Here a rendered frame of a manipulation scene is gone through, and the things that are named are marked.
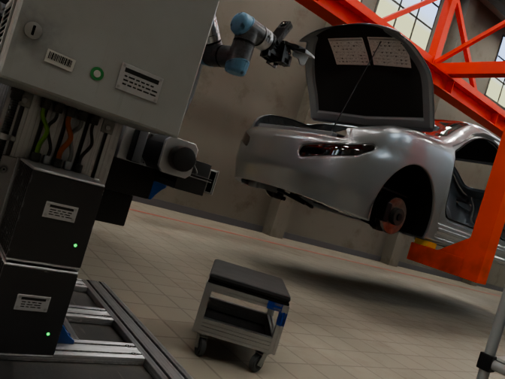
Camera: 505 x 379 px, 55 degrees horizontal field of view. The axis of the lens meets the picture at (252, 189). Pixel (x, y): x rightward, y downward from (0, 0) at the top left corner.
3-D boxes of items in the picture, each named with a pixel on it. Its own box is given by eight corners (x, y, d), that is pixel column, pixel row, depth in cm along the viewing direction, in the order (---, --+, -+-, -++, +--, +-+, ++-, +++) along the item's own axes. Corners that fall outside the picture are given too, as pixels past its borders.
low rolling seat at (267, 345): (194, 323, 236) (214, 257, 236) (264, 345, 237) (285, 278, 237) (184, 354, 193) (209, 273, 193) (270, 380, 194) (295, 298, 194)
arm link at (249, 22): (225, 34, 160) (232, 10, 160) (246, 48, 168) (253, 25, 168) (241, 34, 155) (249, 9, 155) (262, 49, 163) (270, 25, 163)
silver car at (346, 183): (448, 250, 802) (476, 159, 802) (573, 289, 654) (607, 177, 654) (202, 176, 501) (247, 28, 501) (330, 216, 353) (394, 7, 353)
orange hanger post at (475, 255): (415, 261, 455) (492, 10, 455) (485, 285, 401) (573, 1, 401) (406, 258, 446) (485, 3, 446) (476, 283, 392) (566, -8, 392)
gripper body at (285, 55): (274, 68, 180) (255, 56, 171) (279, 46, 181) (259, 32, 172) (291, 67, 175) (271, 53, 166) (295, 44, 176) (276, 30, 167)
